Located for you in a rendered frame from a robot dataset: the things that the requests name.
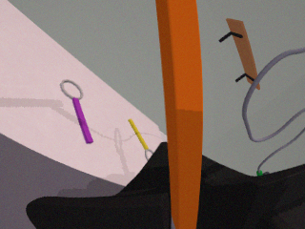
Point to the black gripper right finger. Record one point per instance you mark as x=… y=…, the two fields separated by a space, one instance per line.
x=230 y=200

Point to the grey loop with yellow handle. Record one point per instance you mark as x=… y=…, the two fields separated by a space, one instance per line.
x=140 y=138

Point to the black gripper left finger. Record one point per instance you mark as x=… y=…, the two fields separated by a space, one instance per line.
x=145 y=203

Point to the orange long bar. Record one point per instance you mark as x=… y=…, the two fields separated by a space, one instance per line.
x=180 y=54

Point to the grey loop with purple handle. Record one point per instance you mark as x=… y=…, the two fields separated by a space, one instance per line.
x=79 y=112

